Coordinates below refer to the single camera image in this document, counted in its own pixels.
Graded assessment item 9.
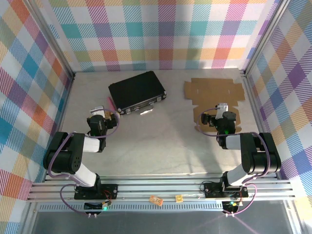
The black right controller board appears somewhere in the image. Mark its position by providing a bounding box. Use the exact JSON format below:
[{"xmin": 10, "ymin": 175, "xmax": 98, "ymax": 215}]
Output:
[{"xmin": 223, "ymin": 200, "xmax": 244, "ymax": 213}]

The black controller board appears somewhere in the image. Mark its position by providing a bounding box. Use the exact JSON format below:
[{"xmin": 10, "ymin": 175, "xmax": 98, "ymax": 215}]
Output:
[
  {"xmin": 83, "ymin": 199, "xmax": 113, "ymax": 212},
  {"xmin": 223, "ymin": 200, "xmax": 244, "ymax": 213}
]

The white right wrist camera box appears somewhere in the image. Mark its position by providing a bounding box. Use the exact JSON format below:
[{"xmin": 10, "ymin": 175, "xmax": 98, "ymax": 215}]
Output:
[{"xmin": 215, "ymin": 102, "xmax": 230, "ymax": 120}]

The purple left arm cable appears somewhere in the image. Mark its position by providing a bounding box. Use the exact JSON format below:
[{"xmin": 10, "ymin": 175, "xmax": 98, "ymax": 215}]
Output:
[{"xmin": 47, "ymin": 109, "xmax": 121, "ymax": 216}]

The slotted metal cable duct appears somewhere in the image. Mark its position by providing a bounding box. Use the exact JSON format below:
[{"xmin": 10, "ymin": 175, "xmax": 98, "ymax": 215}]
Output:
[{"xmin": 36, "ymin": 203, "xmax": 227, "ymax": 212}]

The black briefcase with silver fittings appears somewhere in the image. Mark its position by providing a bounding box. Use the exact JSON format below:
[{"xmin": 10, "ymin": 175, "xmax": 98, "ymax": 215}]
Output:
[{"xmin": 108, "ymin": 71, "xmax": 168, "ymax": 116}]

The grey metal bottom panel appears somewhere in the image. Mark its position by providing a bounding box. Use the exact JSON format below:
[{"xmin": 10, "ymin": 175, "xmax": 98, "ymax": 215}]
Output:
[{"xmin": 31, "ymin": 211, "xmax": 297, "ymax": 234}]

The black left controller board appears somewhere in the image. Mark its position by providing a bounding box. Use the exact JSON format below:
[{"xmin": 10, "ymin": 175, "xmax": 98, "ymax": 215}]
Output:
[{"xmin": 83, "ymin": 199, "xmax": 113, "ymax": 212}]

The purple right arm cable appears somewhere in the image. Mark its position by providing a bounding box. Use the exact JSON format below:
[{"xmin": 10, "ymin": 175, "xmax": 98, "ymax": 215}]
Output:
[{"xmin": 196, "ymin": 108, "xmax": 271, "ymax": 216}]

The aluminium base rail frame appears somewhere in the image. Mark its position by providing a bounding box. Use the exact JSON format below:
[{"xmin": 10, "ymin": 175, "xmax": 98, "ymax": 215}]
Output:
[{"xmin": 26, "ymin": 172, "xmax": 297, "ymax": 203}]

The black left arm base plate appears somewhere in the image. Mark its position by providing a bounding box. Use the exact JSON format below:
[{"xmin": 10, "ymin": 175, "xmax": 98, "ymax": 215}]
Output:
[{"xmin": 74, "ymin": 184, "xmax": 119, "ymax": 200}]

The aluminium side rail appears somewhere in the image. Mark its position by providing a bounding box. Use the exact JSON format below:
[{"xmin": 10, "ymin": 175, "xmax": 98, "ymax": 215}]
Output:
[
  {"xmin": 240, "ymin": 69, "xmax": 280, "ymax": 180},
  {"xmin": 43, "ymin": 73, "xmax": 76, "ymax": 183}
]

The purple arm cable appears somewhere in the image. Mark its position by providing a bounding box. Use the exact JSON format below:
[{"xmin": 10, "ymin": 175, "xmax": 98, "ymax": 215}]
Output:
[
  {"xmin": 196, "ymin": 108, "xmax": 271, "ymax": 216},
  {"xmin": 47, "ymin": 109, "xmax": 121, "ymax": 216}
]

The brown cardboard box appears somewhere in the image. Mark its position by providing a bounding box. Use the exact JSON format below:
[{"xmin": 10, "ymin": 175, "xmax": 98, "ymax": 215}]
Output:
[{"xmin": 183, "ymin": 78, "xmax": 245, "ymax": 132}]

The orange printed tag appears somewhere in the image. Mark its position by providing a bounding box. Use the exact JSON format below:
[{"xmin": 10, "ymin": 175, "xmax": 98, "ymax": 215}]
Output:
[{"xmin": 149, "ymin": 195, "xmax": 163, "ymax": 206}]

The aluminium corner post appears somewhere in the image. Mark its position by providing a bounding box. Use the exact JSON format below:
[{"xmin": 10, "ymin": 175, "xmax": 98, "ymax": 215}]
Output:
[
  {"xmin": 23, "ymin": 0, "xmax": 76, "ymax": 80},
  {"xmin": 240, "ymin": 0, "xmax": 293, "ymax": 78}
]

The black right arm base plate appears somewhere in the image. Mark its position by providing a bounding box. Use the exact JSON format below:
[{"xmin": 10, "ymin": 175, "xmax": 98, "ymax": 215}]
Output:
[{"xmin": 203, "ymin": 182, "xmax": 249, "ymax": 198}]

